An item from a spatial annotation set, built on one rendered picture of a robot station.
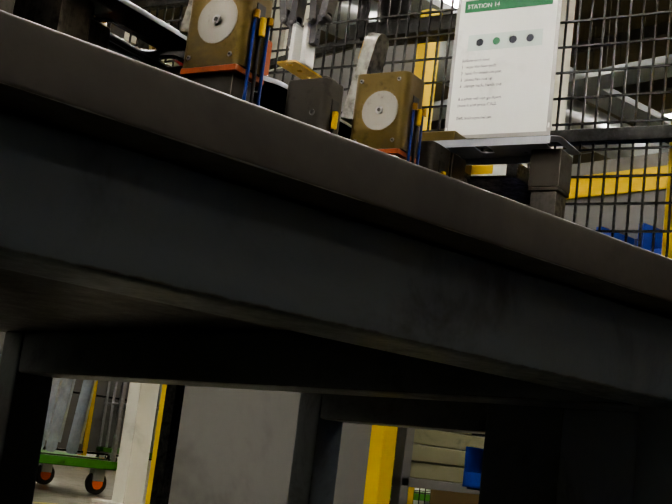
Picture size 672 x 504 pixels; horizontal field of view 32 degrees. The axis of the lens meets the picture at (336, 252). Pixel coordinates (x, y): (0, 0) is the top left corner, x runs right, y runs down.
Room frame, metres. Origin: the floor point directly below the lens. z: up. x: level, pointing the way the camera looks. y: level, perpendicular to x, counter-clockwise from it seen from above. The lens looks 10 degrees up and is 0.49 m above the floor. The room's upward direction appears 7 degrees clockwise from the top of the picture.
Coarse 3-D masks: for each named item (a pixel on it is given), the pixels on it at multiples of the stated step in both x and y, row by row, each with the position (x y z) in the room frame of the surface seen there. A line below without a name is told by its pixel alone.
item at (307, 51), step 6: (306, 24) 1.77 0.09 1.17; (306, 30) 1.77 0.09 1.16; (306, 36) 1.77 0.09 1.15; (306, 42) 1.77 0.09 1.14; (306, 48) 1.77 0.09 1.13; (312, 48) 1.79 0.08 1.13; (306, 54) 1.77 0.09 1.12; (312, 54) 1.79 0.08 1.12; (300, 60) 1.77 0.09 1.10; (306, 60) 1.78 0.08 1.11; (312, 60) 1.79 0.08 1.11; (306, 66) 1.78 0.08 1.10; (312, 66) 1.79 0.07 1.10
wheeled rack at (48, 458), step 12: (0, 360) 9.31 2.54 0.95; (120, 396) 9.51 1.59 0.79; (120, 408) 9.50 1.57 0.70; (120, 420) 9.51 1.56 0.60; (48, 456) 9.08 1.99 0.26; (60, 456) 9.15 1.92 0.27; (72, 456) 9.28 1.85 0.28; (84, 456) 9.43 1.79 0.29; (48, 468) 10.07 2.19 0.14; (96, 468) 9.39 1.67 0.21; (108, 468) 9.46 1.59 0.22; (36, 480) 10.05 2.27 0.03; (48, 480) 10.10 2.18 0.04; (96, 480) 9.47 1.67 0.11; (96, 492) 9.50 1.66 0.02
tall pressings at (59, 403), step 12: (60, 384) 9.49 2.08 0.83; (72, 384) 9.61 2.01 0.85; (84, 384) 9.75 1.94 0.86; (60, 396) 9.69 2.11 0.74; (84, 396) 9.71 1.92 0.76; (48, 408) 9.50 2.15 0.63; (60, 408) 9.65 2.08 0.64; (84, 408) 9.67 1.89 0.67; (48, 420) 9.46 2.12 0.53; (60, 420) 9.61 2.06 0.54; (84, 420) 9.64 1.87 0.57; (48, 432) 9.46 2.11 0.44; (60, 432) 9.57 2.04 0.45; (72, 432) 9.73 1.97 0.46; (48, 444) 9.67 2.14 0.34; (72, 444) 9.69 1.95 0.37
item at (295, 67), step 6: (288, 60) 1.75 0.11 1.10; (294, 60) 1.75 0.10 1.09; (282, 66) 1.78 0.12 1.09; (288, 66) 1.77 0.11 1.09; (294, 66) 1.77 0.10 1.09; (300, 66) 1.77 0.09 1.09; (294, 72) 1.80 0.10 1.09; (300, 72) 1.80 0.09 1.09; (306, 72) 1.79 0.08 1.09; (312, 72) 1.79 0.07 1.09; (300, 78) 1.83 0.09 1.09; (306, 78) 1.82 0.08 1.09; (312, 78) 1.82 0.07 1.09
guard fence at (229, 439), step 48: (336, 48) 4.03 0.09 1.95; (432, 48) 3.67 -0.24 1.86; (192, 432) 4.47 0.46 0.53; (240, 432) 4.25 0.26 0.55; (288, 432) 4.04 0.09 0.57; (384, 432) 3.66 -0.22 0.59; (192, 480) 4.43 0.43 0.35; (240, 480) 4.22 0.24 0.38; (288, 480) 4.02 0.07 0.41; (336, 480) 3.84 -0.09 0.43; (384, 480) 3.67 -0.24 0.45
